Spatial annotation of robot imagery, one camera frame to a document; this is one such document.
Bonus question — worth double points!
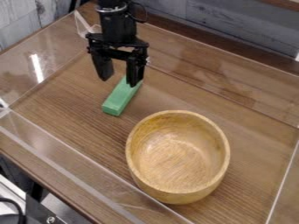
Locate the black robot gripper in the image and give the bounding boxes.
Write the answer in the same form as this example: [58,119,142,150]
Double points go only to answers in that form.
[85,8,149,88]

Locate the green rectangular block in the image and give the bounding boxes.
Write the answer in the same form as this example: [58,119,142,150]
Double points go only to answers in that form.
[101,77,142,116]

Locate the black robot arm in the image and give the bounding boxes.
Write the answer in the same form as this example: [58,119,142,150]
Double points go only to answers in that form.
[85,0,149,88]

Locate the brown wooden bowl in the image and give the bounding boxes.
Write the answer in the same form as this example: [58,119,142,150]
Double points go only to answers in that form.
[125,110,230,205]

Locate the clear acrylic tray walls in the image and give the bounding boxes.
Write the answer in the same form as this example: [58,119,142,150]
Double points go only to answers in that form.
[0,8,299,224]

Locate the clear acrylic corner bracket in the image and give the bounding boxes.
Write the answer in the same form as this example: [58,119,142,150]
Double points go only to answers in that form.
[73,10,101,38]

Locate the black metal bracket with screw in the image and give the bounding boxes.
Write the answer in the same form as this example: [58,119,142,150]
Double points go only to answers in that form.
[23,195,66,224]

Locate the black cable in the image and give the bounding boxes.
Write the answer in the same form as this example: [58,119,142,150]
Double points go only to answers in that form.
[0,195,27,224]

